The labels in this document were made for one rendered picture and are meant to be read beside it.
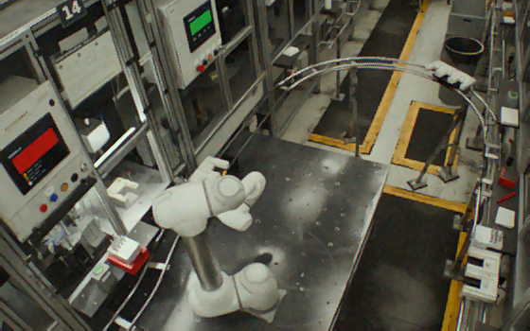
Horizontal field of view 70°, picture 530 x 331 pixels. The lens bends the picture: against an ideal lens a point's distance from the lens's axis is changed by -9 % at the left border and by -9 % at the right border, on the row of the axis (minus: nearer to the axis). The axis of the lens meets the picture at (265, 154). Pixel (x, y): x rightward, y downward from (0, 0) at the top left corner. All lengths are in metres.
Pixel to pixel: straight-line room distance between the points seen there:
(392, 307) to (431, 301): 0.26
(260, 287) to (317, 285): 0.38
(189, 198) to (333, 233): 1.08
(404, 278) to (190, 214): 1.88
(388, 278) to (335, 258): 0.82
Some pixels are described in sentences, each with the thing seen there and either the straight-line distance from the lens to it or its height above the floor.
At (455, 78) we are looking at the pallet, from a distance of 3.18.
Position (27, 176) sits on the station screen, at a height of 1.59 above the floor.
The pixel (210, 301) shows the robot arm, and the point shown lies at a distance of 1.80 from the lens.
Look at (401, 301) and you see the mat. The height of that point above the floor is 0.01.
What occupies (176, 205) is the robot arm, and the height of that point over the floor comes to 1.50.
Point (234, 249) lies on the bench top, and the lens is 2.23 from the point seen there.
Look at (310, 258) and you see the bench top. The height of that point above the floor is 0.68.
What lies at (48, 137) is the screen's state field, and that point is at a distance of 1.62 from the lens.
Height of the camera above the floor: 2.49
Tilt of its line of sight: 42 degrees down
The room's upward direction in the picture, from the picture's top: 7 degrees counter-clockwise
